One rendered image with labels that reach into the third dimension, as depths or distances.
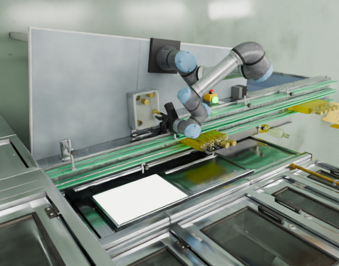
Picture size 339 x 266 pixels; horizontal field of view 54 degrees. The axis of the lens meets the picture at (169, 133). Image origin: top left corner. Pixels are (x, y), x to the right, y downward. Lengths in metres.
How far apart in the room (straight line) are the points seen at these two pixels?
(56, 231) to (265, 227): 0.98
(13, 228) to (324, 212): 1.38
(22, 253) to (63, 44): 1.14
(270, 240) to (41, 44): 1.42
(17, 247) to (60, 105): 1.00
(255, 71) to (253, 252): 0.86
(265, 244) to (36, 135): 1.25
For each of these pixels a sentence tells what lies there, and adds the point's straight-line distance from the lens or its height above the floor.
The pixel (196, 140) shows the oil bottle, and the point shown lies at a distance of 2.03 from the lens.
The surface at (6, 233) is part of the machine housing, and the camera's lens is 1.10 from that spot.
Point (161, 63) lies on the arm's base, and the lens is 2.03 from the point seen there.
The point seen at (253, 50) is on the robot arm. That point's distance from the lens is 1.69.
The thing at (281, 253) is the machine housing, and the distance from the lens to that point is 1.52.
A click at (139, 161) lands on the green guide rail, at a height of 0.95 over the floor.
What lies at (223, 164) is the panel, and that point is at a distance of 2.08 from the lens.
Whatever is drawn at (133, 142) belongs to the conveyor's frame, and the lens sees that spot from 1.97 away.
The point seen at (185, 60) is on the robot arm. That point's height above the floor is 1.00.
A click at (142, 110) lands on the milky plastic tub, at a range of 2.06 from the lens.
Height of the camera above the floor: 2.50
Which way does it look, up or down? 51 degrees down
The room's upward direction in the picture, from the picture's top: 115 degrees clockwise
